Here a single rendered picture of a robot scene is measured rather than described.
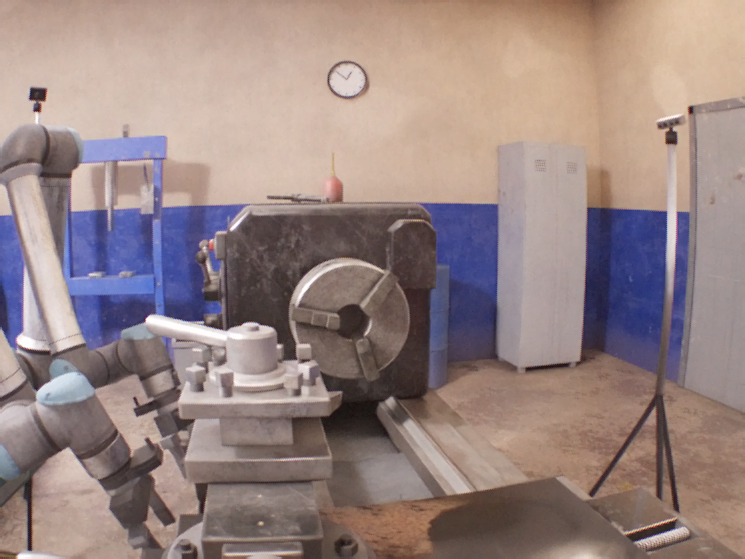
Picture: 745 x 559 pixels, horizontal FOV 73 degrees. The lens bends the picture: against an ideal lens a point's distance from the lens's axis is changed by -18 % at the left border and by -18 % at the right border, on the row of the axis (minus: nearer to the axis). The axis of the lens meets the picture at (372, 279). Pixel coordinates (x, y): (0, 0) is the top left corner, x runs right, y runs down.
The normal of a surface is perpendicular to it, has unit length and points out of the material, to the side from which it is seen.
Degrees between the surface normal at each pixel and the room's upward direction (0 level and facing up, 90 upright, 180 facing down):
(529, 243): 90
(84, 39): 90
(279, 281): 90
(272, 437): 90
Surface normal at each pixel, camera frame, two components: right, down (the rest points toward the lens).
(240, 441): 0.18, 0.12
